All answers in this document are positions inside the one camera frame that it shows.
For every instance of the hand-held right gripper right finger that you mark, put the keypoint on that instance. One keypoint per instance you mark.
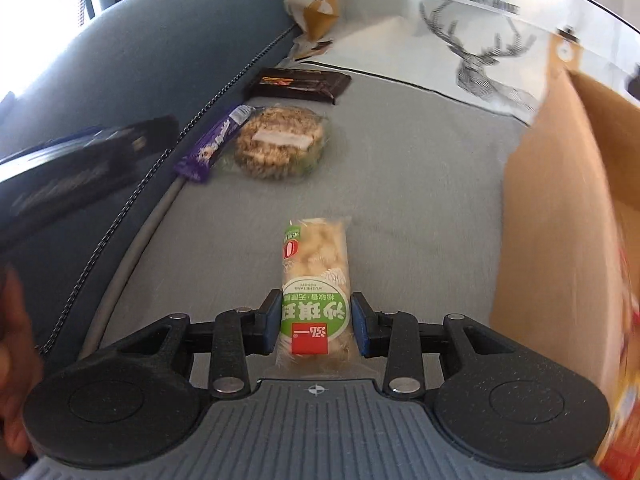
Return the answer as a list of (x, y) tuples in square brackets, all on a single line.
[(361, 325)]

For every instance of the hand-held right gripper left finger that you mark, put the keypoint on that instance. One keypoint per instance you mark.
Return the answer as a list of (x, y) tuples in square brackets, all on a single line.
[(271, 322)]

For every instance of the green white snack packet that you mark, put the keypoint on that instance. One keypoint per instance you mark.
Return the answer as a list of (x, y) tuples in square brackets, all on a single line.
[(315, 280)]

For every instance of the cardboard box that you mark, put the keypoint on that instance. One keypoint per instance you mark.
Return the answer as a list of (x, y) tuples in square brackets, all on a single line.
[(555, 240)]

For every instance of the person's left hand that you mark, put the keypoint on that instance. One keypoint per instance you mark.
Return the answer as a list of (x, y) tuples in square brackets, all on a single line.
[(17, 360)]

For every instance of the blue grey sofa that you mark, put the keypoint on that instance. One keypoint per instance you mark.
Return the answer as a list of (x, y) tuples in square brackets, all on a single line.
[(125, 60)]

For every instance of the purple candy bar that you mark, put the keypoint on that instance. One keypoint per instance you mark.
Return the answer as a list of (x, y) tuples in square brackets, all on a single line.
[(215, 142)]

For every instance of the grey deer print cover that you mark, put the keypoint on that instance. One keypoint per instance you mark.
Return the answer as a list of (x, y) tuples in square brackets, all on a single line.
[(400, 160)]

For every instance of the round oat cake packet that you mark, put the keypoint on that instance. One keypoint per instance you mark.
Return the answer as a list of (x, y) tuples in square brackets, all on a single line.
[(280, 142)]

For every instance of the dark brown snack packet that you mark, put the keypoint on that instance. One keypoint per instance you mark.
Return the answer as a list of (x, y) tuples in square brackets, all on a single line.
[(300, 85)]

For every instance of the orange patterned snack packet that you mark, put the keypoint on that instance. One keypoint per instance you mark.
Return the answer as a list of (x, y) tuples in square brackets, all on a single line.
[(625, 385)]

